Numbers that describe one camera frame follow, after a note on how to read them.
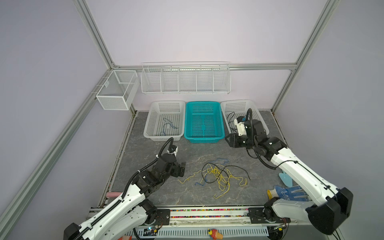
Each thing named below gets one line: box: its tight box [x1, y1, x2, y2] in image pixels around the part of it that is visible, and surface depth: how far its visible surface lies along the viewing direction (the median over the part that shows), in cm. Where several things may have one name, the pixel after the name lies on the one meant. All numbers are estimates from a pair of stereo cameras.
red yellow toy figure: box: [207, 228, 224, 240], surface depth 68 cm
